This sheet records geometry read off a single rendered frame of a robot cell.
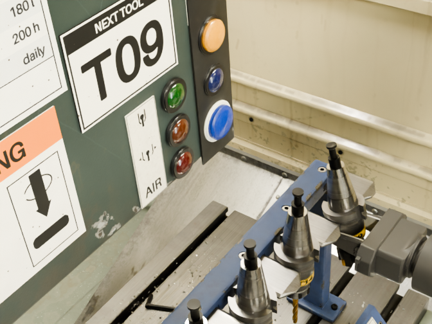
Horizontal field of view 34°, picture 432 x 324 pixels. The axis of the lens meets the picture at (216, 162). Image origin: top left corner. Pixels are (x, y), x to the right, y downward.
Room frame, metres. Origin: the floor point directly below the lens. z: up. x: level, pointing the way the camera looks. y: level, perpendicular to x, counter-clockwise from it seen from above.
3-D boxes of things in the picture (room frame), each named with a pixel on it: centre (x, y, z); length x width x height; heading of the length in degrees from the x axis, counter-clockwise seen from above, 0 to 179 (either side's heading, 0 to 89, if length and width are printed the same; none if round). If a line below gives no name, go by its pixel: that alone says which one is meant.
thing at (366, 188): (0.80, -0.21, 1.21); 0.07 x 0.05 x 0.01; 51
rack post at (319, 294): (0.83, -0.16, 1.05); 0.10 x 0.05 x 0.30; 51
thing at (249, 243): (0.58, -0.03, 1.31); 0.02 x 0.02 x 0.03
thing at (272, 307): (0.58, -0.03, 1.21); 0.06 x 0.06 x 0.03
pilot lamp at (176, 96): (0.43, 0.03, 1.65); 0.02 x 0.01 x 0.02; 141
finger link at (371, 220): (0.76, -0.22, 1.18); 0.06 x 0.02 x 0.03; 50
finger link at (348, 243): (0.71, -0.18, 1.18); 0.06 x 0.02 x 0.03; 51
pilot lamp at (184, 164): (0.43, 0.03, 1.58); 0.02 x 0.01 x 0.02; 141
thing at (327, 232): (0.71, -0.14, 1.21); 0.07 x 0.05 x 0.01; 51
